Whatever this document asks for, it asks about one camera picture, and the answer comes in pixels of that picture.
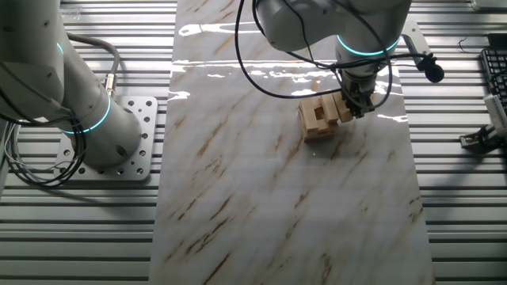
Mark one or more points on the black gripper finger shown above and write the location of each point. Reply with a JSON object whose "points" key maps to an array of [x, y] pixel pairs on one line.
{"points": [[348, 103], [364, 107]]}

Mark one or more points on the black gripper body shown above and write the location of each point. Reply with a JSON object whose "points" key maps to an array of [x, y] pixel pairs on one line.
{"points": [[358, 85]]}

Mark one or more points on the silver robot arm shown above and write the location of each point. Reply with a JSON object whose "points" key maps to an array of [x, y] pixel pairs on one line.
{"points": [[99, 118]]}

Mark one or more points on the white marble pattern mat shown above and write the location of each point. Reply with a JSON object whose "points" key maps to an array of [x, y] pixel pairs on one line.
{"points": [[257, 198]]}

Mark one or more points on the black keyboard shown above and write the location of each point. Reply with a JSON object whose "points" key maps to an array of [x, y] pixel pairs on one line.
{"points": [[497, 63]]}

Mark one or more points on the black box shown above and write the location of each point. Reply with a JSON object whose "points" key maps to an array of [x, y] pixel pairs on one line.
{"points": [[498, 41]]}

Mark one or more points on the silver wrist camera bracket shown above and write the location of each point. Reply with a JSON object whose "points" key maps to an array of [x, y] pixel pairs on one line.
{"points": [[414, 39]]}

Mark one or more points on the black wrist camera plug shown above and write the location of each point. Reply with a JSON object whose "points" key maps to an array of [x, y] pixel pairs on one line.
{"points": [[433, 72]]}

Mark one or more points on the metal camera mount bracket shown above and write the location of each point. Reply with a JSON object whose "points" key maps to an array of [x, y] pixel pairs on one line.
{"points": [[469, 140]]}

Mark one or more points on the silver depth camera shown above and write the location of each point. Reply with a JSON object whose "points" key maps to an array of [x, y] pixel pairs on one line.
{"points": [[497, 112]]}

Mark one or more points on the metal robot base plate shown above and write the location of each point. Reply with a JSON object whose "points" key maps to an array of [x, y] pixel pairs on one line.
{"points": [[144, 118]]}

